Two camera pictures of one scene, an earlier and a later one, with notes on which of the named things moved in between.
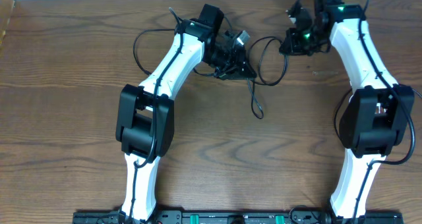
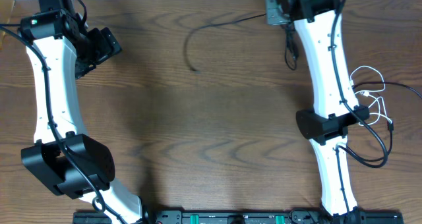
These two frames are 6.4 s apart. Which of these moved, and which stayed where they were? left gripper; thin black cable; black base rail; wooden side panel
Moved: left gripper; thin black cable
Stayed: black base rail; wooden side panel
